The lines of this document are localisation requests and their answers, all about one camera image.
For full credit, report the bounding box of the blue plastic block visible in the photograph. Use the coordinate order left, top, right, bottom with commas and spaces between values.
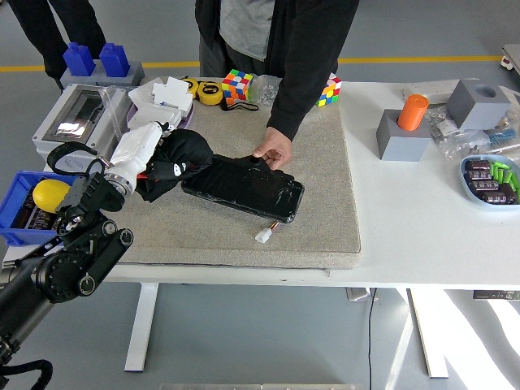
98, 42, 131, 78
63, 41, 97, 77

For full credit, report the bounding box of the black strap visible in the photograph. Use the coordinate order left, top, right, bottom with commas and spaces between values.
220, 99, 260, 114

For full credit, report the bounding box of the empty clear plastic bag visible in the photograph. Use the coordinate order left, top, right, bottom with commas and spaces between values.
98, 84, 135, 144

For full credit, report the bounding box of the grey electrical enclosure box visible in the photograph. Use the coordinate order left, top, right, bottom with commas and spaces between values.
32, 83, 133, 174

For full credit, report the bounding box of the blue plastic bin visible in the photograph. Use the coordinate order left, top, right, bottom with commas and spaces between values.
0, 170, 82, 248

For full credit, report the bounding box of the grey bracket under table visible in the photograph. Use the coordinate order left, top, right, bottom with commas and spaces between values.
345, 287, 379, 302

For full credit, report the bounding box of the grey cube with round hole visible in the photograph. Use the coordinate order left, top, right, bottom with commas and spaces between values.
446, 78, 512, 132

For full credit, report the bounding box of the clear bag of metal parts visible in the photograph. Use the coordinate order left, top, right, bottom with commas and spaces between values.
424, 103, 462, 141

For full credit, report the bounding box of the white wall switch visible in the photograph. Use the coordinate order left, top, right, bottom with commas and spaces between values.
128, 104, 183, 132

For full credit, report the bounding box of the yellow tape measure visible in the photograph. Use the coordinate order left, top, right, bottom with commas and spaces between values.
197, 80, 223, 106
180, 76, 200, 98

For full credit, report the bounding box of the person's left hand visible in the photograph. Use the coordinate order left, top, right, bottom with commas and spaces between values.
251, 127, 293, 171

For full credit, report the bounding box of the light blue bowl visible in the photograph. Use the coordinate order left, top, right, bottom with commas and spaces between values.
459, 154, 520, 212

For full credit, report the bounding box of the clear bag of small screws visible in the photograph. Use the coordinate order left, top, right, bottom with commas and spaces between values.
431, 129, 492, 163

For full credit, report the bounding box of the clear bag of blue resistors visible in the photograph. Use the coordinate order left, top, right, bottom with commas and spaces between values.
485, 115, 520, 154

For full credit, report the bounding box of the dark capacitor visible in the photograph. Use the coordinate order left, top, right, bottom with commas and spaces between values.
28, 210, 57, 232
8, 197, 36, 229

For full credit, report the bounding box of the white cart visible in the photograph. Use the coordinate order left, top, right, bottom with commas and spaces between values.
500, 43, 520, 78

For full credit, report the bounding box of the person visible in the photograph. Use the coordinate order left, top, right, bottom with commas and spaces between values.
6, 0, 107, 91
194, 0, 361, 142

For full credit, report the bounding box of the black cable under table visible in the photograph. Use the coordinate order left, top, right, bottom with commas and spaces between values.
366, 288, 377, 390

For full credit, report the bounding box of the orange cylinder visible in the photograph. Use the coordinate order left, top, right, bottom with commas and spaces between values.
396, 93, 430, 132

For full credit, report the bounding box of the black rag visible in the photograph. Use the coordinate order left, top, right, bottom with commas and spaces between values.
136, 128, 215, 203

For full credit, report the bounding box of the colourful puzzle cube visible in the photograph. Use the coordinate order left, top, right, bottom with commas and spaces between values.
221, 67, 254, 103
315, 72, 343, 109

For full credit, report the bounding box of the white connector with coloured wires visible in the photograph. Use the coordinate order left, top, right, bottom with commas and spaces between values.
254, 221, 281, 245

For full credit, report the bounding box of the grey-brown mat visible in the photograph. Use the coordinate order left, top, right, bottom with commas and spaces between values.
89, 76, 362, 271

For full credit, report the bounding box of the yellow lemon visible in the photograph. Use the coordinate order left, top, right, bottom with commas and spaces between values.
32, 180, 72, 215

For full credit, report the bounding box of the white table leg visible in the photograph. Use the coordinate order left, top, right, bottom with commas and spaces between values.
407, 288, 450, 379
123, 283, 159, 373

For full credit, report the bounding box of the grey base for blue blocks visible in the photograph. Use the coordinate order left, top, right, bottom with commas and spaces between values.
59, 59, 146, 89

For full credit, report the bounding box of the desk control panel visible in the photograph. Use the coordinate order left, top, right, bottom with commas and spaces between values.
472, 289, 520, 301

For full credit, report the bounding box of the grey block holder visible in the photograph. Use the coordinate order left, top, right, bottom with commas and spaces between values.
375, 108, 438, 163

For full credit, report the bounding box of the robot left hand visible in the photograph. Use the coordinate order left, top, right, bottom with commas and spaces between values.
108, 120, 192, 184

